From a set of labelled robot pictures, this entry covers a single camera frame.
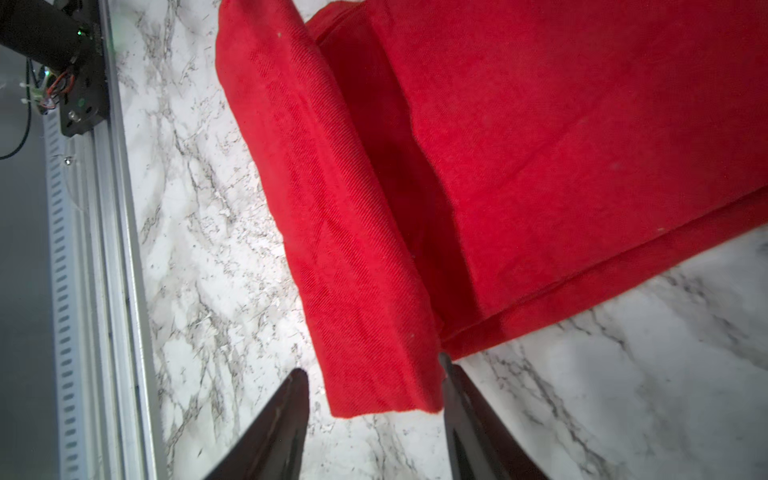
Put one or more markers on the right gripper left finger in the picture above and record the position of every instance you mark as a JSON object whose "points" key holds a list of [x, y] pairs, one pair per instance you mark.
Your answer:
{"points": [[272, 446]]}

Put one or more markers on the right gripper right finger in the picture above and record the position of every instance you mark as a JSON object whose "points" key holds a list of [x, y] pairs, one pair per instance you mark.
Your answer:
{"points": [[479, 444]]}

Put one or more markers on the red long pants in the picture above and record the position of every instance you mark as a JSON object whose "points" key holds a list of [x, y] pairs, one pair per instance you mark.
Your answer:
{"points": [[451, 175]]}

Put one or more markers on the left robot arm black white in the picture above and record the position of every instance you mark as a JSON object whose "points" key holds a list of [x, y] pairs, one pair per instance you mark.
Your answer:
{"points": [[41, 32]]}

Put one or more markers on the aluminium front rail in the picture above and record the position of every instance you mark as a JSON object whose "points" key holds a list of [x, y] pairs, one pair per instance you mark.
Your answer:
{"points": [[120, 404]]}

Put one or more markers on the white slotted cable duct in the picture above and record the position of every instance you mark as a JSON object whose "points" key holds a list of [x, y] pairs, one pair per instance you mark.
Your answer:
{"points": [[65, 307]]}

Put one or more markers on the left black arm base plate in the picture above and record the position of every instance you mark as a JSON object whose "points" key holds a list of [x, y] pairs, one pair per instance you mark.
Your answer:
{"points": [[81, 88]]}

